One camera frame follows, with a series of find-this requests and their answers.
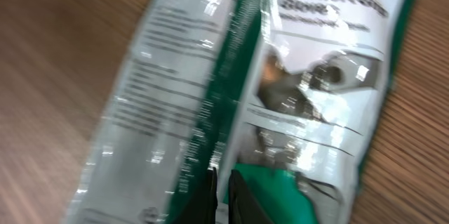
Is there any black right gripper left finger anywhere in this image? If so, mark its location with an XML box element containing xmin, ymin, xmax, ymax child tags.
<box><xmin>173</xmin><ymin>168</ymin><xmax>218</xmax><ymax>224</ymax></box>

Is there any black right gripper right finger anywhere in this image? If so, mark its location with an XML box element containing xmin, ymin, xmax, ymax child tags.
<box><xmin>228</xmin><ymin>170</ymin><xmax>273</xmax><ymax>224</ymax></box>

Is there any green glove package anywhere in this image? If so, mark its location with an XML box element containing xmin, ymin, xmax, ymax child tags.
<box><xmin>65</xmin><ymin>0</ymin><xmax>414</xmax><ymax>224</ymax></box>

